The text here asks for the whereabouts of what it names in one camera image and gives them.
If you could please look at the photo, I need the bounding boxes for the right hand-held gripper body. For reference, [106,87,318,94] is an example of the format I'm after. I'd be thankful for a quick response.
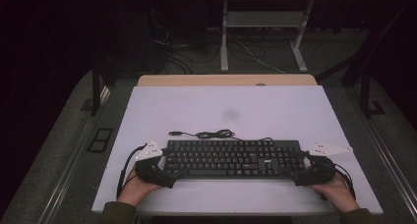
[293,140,354,188]

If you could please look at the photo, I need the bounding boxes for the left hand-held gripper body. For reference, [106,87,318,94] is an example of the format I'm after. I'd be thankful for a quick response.
[134,140,177,190]

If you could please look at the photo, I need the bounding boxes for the black computer keyboard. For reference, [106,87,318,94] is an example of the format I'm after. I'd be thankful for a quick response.
[162,139,307,181]

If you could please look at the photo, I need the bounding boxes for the person's left hand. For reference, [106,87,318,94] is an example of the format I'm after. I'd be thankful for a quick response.
[117,166,163,207]

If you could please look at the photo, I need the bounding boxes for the person's right hand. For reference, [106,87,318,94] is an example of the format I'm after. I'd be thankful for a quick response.
[306,173,361,215]

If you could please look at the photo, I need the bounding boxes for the white work board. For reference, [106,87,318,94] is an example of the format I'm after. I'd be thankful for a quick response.
[90,84,385,216]

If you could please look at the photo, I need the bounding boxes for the wooden table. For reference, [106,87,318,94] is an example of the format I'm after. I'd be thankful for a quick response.
[136,74,319,87]

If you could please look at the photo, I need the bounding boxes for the black metal stand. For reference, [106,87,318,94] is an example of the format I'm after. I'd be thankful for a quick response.
[315,1,417,119]
[80,58,116,117]

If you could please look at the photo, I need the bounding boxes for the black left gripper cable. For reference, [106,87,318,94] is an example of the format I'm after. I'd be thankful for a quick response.
[115,142,149,199]

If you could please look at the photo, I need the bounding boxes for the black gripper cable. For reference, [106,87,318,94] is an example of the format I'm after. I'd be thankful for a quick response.
[115,142,149,199]
[333,163,358,200]

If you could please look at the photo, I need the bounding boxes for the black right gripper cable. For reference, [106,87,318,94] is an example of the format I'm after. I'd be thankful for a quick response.
[333,163,358,200]

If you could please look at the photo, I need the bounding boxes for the black keyboard cable with plug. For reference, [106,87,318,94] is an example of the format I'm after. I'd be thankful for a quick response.
[168,129,273,142]

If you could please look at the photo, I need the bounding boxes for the black floor socket frame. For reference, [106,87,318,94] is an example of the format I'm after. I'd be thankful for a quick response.
[86,127,115,154]

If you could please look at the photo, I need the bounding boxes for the metal floor rail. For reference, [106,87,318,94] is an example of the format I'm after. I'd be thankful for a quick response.
[38,85,112,224]
[346,85,417,212]

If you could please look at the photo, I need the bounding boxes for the black floor cables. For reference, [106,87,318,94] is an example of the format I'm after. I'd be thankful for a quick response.
[153,24,221,75]

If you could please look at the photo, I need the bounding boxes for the white floor cable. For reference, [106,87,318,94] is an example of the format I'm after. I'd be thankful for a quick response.
[235,40,287,76]

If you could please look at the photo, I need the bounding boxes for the white metal desk frame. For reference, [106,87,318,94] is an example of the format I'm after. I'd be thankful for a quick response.
[219,0,316,74]

